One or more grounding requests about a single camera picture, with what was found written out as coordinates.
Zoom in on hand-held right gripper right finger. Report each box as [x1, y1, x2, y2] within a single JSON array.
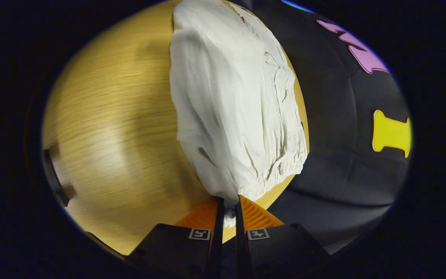
[[235, 195, 329, 279]]

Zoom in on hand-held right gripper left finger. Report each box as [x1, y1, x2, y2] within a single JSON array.
[[127, 196, 225, 279]]

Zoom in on white jeans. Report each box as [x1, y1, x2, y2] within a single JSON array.
[[169, 0, 309, 228]]

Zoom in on black backdrop cloth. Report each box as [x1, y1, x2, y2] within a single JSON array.
[[242, 0, 413, 256]]

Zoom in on dark curved object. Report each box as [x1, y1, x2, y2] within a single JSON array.
[[42, 148, 77, 208]]

